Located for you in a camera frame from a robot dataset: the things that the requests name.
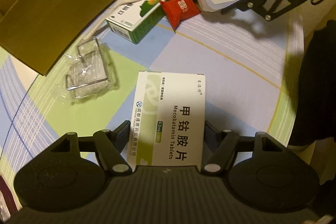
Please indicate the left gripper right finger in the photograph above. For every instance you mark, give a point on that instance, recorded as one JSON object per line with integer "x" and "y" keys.
{"x": 222, "y": 144}

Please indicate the checked tablecloth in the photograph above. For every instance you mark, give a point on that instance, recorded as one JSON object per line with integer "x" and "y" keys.
{"x": 250, "y": 65}

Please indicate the white speckled spoon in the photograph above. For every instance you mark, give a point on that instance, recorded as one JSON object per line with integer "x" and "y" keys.
{"x": 88, "y": 33}

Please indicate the red candy packet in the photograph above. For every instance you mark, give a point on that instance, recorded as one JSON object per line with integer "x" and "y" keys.
{"x": 179, "y": 10}

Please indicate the clear plastic wire packet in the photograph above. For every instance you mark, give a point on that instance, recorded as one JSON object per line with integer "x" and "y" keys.
{"x": 90, "y": 73}

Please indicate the white Mecobalamin medicine box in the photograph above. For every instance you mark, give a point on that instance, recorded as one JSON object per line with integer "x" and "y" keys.
{"x": 168, "y": 120}

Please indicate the green white spray box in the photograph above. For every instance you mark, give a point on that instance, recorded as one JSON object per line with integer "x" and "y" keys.
{"x": 133, "y": 21}

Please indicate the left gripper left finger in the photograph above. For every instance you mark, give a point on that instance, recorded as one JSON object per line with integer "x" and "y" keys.
{"x": 109, "y": 145}

